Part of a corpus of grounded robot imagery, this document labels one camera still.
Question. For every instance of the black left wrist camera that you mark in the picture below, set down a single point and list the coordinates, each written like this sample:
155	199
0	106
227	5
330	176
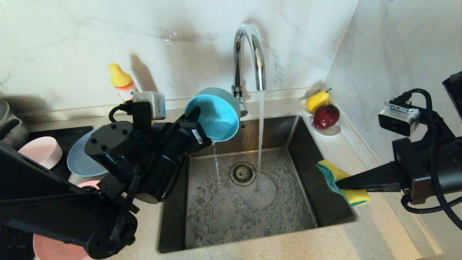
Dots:
151	103

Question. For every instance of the teal bowl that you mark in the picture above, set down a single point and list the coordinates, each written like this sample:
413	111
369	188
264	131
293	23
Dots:
216	119

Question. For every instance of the dark red apple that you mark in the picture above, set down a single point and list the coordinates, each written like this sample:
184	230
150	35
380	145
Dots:
326	116

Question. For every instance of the black induction cooktop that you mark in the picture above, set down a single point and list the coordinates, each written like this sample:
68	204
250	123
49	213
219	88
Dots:
72	131

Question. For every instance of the stainless steel sink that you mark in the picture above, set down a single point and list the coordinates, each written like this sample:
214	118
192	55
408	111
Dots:
288	216

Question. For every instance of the small white dish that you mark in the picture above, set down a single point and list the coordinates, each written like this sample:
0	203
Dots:
330	133

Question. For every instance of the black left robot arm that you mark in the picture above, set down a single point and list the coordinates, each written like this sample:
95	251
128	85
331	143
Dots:
54	216

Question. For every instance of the pale pink bowl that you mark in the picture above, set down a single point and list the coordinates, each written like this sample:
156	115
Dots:
39	151

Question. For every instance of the yellow pear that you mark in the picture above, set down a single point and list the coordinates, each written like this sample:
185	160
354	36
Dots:
317	102

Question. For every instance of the orange dish soap bottle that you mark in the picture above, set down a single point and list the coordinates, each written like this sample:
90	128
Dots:
121	77

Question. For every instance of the round metal drain strainer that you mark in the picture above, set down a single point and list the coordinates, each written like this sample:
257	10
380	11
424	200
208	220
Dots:
242	173

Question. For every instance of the pink plate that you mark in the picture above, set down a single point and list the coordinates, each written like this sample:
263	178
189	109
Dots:
54	249

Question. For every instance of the blue grey plate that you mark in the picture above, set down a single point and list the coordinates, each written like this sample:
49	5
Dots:
79	159

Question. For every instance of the chrome gooseneck faucet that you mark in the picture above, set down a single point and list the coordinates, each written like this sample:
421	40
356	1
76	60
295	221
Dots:
237	65

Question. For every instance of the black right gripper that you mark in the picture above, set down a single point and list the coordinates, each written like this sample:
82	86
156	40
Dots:
415	169

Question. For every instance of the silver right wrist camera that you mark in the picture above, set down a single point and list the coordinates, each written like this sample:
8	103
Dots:
397	121

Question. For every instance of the yellow green sponge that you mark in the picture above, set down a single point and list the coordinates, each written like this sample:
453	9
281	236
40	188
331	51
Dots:
326	173

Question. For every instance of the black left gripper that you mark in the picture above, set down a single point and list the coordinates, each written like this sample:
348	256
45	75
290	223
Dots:
186	139

